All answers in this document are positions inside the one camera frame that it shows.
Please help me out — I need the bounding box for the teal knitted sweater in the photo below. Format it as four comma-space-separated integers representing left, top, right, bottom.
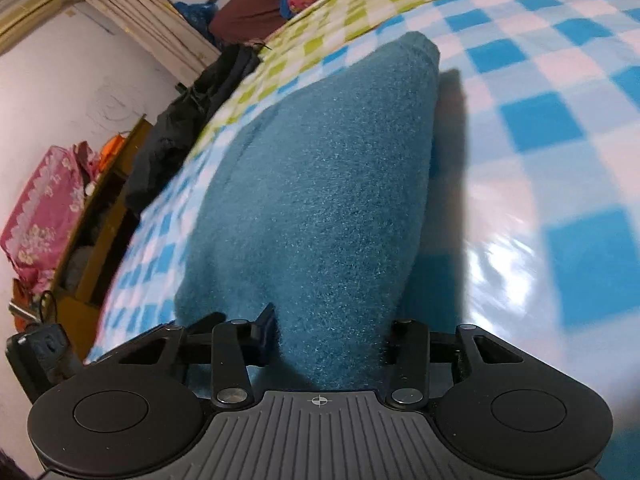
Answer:
175, 32, 439, 391

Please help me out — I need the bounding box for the black clothing pile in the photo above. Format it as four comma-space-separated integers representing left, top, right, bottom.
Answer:
125, 44, 260, 214

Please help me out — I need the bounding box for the wooden shelf cabinet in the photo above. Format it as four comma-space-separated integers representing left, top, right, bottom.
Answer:
48, 117, 151, 359

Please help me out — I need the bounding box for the blue white checkered bedsheet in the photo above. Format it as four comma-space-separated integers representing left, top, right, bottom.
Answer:
90, 0, 639, 479

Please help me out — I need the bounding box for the pink floral cloth bundle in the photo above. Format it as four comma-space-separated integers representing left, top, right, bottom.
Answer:
1, 142, 100, 294

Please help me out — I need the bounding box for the orange item on cabinet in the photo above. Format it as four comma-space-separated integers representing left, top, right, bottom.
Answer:
98, 133, 127, 174

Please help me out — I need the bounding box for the green white checkered bedsheet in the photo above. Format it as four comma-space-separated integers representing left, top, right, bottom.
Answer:
186, 0, 616, 162

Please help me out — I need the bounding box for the beige curtain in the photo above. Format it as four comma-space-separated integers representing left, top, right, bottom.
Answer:
84, 0, 220, 86

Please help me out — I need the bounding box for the maroon mattress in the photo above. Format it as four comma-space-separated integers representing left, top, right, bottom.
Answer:
208, 0, 286, 48

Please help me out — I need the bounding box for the blue bag by curtain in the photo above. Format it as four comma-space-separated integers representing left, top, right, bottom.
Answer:
174, 1, 219, 48

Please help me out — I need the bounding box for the black device with strap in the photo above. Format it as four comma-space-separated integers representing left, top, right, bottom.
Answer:
6, 290, 82, 404

